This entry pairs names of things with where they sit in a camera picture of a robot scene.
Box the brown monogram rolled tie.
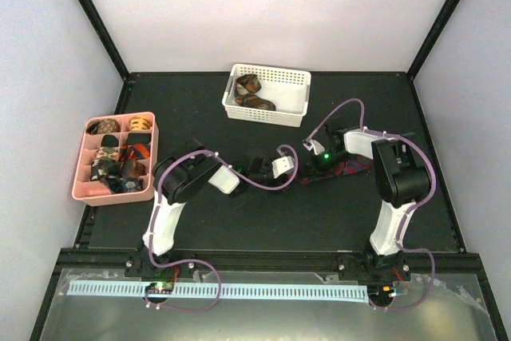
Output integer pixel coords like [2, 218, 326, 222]
[85, 118, 121, 135]

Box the orange navy striped tie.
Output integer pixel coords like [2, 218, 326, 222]
[119, 143, 151, 162]

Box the dark geometric rolled tie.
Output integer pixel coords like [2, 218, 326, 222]
[101, 176, 144, 194]

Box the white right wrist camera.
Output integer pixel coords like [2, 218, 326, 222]
[303, 139, 325, 156]

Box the red navy striped tie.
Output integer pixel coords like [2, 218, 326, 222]
[295, 160, 373, 184]

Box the light blue slotted cable duct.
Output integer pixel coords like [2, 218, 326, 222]
[66, 280, 369, 303]

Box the brown patterned tie in basket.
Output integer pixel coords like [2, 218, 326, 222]
[235, 73, 276, 111]

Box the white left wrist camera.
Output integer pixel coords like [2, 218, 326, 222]
[271, 156, 295, 179]

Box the pink divided organizer tray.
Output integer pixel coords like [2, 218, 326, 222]
[72, 112, 159, 207]

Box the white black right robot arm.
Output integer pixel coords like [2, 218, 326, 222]
[303, 127, 437, 280]

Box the black rolled tie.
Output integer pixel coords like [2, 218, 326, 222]
[101, 134, 119, 148]

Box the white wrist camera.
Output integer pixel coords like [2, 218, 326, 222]
[271, 156, 295, 179]
[303, 139, 325, 156]

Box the white perforated plastic basket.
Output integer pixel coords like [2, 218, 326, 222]
[222, 63, 311, 128]

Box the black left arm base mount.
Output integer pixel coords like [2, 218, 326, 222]
[123, 251, 196, 280]

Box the orange patterned rolled tie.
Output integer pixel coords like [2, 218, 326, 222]
[128, 116, 153, 132]

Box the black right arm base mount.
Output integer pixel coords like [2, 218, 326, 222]
[336, 251, 410, 283]

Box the camouflage rolled tie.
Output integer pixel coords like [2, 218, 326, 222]
[91, 147, 120, 167]

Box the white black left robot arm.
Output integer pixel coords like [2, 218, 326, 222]
[143, 139, 299, 276]

